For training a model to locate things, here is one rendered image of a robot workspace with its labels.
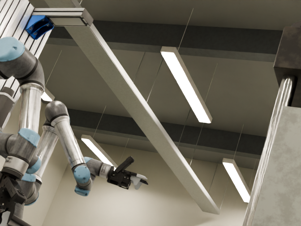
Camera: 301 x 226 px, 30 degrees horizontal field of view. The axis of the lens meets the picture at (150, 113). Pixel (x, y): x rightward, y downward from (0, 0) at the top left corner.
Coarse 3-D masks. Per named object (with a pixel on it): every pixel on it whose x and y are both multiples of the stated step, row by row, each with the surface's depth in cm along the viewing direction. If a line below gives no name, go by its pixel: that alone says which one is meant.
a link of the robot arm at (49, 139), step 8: (48, 128) 289; (48, 136) 288; (56, 136) 291; (40, 144) 287; (48, 144) 287; (40, 152) 285; (48, 152) 286; (48, 160) 288; (40, 168) 282; (40, 176) 283; (40, 184) 281; (32, 200) 278
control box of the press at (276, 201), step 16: (288, 112) 172; (288, 128) 169; (288, 144) 166; (272, 160) 166; (288, 160) 164; (272, 176) 163; (288, 176) 162; (272, 192) 161; (288, 192) 159; (256, 208) 160; (272, 208) 158; (288, 208) 157; (256, 224) 158; (272, 224) 156; (288, 224) 155
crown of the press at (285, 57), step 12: (300, 24) 227; (288, 36) 224; (300, 36) 222; (288, 48) 221; (300, 48) 219; (276, 60) 220; (288, 60) 218; (300, 60) 216; (276, 72) 222; (288, 72) 219; (300, 72) 216; (300, 84) 224; (300, 96) 232
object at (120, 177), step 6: (114, 168) 287; (108, 174) 282; (114, 174) 285; (120, 174) 283; (126, 174) 281; (108, 180) 282; (114, 180) 282; (120, 180) 280; (126, 180) 281; (120, 186) 286; (126, 186) 279
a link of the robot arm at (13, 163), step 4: (8, 156) 184; (12, 156) 183; (8, 160) 183; (12, 160) 182; (16, 160) 182; (20, 160) 183; (4, 164) 183; (8, 164) 182; (12, 164) 182; (16, 164) 182; (20, 164) 182; (24, 164) 184; (8, 168) 182; (12, 168) 181; (16, 168) 182; (20, 168) 182; (24, 168) 184; (20, 172) 182; (24, 172) 184
